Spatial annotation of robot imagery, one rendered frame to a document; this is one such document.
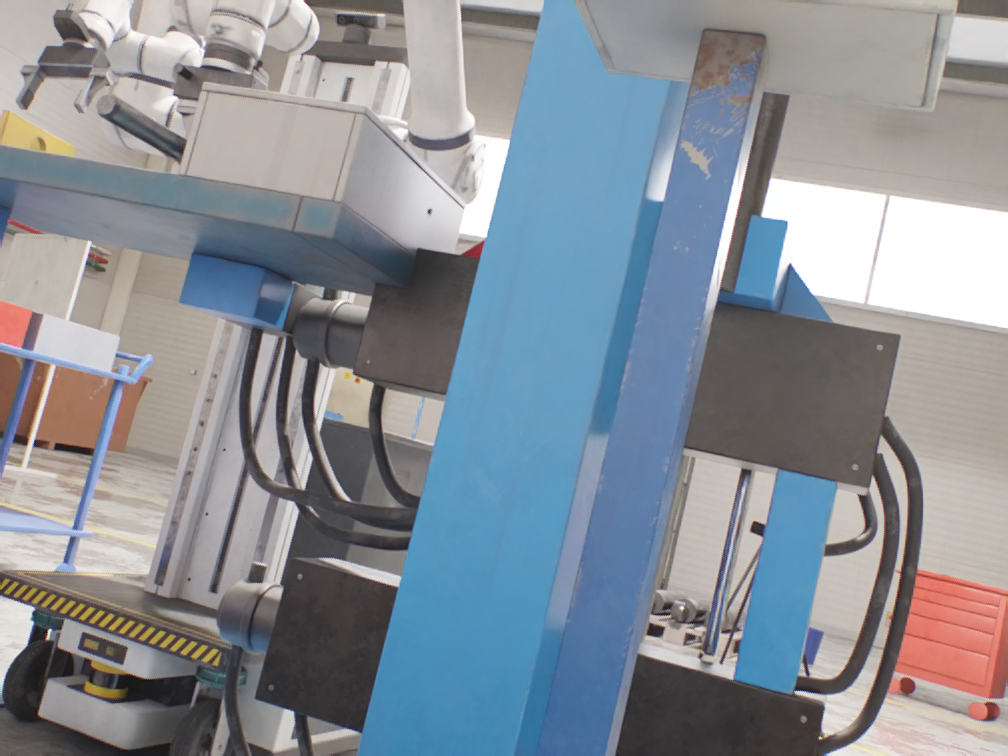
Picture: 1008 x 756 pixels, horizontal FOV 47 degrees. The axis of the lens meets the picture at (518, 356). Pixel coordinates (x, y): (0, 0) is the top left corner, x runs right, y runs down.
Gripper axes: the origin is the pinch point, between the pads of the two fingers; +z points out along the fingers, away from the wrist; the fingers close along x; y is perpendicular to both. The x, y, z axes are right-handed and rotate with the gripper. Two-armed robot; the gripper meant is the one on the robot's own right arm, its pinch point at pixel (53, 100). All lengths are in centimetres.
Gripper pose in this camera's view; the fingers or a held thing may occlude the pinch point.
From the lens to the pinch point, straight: 261.3
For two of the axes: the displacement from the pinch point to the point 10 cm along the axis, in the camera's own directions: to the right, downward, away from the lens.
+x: -9.7, -0.9, 2.2
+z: -2.0, 8.3, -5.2
